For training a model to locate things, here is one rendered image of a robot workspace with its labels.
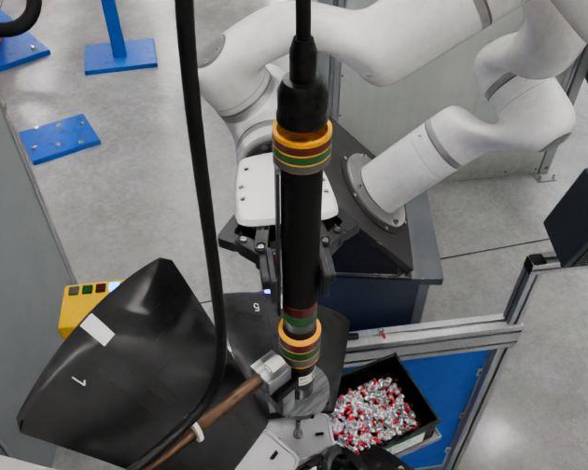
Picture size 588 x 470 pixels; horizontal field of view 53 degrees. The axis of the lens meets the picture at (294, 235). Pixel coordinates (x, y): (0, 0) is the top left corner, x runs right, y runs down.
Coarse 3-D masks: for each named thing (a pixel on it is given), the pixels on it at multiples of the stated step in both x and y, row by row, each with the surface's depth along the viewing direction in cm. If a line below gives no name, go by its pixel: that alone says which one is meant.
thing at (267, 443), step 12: (264, 432) 66; (264, 444) 66; (276, 444) 66; (252, 456) 65; (264, 456) 66; (276, 456) 66; (288, 456) 67; (240, 468) 65; (252, 468) 65; (264, 468) 66; (276, 468) 66; (288, 468) 67
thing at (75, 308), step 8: (120, 280) 110; (64, 288) 109; (80, 288) 108; (64, 296) 107; (72, 296) 107; (80, 296) 107; (88, 296) 107; (96, 296) 107; (104, 296) 107; (64, 304) 106; (72, 304) 106; (80, 304) 106; (88, 304) 106; (96, 304) 106; (64, 312) 104; (72, 312) 104; (80, 312) 104; (88, 312) 104; (64, 320) 103; (72, 320) 103; (80, 320) 103; (64, 328) 102; (72, 328) 102; (64, 336) 104
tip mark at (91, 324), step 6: (90, 318) 59; (96, 318) 60; (84, 324) 59; (90, 324) 59; (96, 324) 59; (102, 324) 60; (90, 330) 59; (96, 330) 59; (102, 330) 60; (108, 330) 60; (96, 336) 59; (102, 336) 59; (108, 336) 60; (102, 342) 59
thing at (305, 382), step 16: (304, 48) 37; (304, 64) 38; (288, 80) 39; (304, 80) 38; (320, 80) 39; (288, 96) 39; (304, 96) 38; (320, 96) 39; (288, 112) 39; (304, 112) 39; (320, 112) 40; (288, 128) 40; (304, 128) 40; (320, 128) 40; (304, 368) 61; (304, 384) 64
